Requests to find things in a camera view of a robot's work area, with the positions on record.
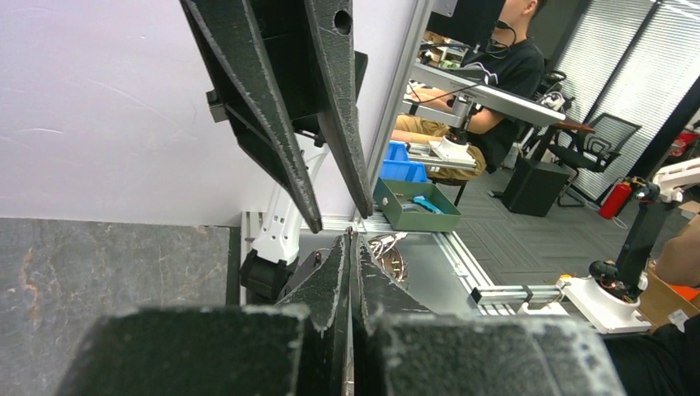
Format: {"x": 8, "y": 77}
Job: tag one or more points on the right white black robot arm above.
{"x": 274, "y": 253}

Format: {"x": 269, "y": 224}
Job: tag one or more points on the black office chair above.
{"x": 592, "y": 151}

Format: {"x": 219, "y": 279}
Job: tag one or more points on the right aluminium frame post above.
{"x": 389, "y": 33}

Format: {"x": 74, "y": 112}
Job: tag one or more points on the blue plastic bin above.
{"x": 397, "y": 166}

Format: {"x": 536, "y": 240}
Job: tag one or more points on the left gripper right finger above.
{"x": 402, "y": 347}

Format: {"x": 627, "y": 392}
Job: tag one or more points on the green plastic bin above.
{"x": 415, "y": 206}

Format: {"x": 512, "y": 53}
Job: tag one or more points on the operator in black t-shirt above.
{"x": 666, "y": 361}

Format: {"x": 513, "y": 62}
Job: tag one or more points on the red fire extinguisher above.
{"x": 615, "y": 199}

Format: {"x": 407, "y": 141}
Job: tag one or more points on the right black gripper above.
{"x": 280, "y": 67}

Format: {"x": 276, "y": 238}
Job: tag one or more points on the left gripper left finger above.
{"x": 293, "y": 347}

